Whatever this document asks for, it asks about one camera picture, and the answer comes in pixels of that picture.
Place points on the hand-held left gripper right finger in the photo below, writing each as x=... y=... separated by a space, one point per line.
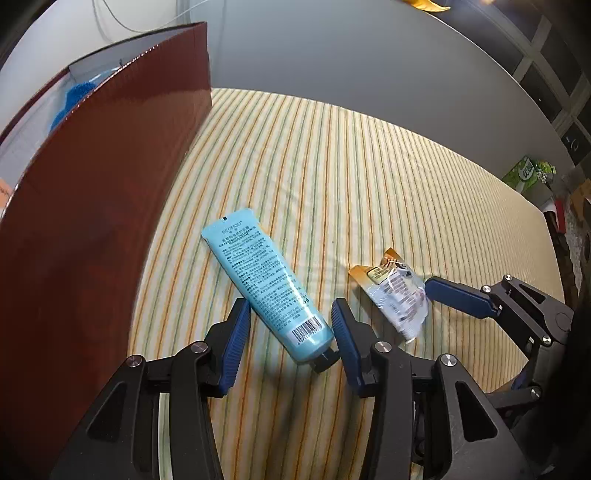
x=345 y=344

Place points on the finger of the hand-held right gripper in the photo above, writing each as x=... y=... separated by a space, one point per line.
x=457 y=297
x=526 y=387

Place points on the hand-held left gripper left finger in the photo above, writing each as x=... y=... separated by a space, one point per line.
x=233 y=347

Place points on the orange and white snack packet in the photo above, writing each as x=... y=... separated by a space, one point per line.
x=397 y=290

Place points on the light blue cream tube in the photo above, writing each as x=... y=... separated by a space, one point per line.
x=268 y=286

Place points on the red cardboard box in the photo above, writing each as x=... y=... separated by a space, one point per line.
x=101 y=207

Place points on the blue knitted cloth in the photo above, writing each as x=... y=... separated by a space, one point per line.
x=74 y=104

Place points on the red item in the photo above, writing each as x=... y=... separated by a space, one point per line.
x=556 y=214

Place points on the green tissue box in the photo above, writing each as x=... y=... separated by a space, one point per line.
x=524 y=174

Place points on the striped tablecloth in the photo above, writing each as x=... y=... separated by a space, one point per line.
x=369 y=184

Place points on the window with white frame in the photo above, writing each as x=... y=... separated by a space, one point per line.
x=554 y=69

